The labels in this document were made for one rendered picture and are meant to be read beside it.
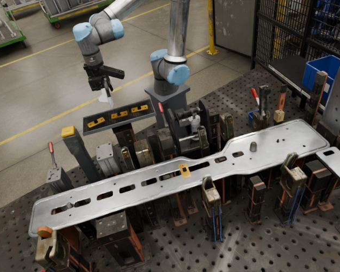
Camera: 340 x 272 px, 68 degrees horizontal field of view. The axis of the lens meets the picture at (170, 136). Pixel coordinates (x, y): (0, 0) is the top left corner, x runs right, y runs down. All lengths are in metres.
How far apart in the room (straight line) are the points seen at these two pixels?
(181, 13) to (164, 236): 1.05
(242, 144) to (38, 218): 0.98
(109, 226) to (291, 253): 0.80
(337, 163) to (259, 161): 0.31
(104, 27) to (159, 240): 1.00
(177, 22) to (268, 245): 1.09
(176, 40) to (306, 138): 0.77
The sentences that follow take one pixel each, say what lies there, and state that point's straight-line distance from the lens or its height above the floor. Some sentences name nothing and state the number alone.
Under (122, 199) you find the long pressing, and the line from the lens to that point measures 1.14.
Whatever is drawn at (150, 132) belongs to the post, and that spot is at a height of 1.10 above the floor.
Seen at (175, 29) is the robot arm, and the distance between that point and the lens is 1.24.
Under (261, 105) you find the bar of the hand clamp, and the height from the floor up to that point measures 1.13.
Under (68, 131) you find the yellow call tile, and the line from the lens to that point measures 1.34.
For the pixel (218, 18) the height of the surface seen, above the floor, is 0.58.
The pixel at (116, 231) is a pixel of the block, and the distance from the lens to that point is 1.04.
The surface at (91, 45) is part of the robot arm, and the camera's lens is 1.10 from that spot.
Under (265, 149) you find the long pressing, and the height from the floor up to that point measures 1.00.
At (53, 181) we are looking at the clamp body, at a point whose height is 1.06.
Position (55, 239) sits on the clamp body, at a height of 1.06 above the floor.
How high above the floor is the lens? 1.90
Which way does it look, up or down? 42 degrees down
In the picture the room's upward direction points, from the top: 12 degrees counter-clockwise
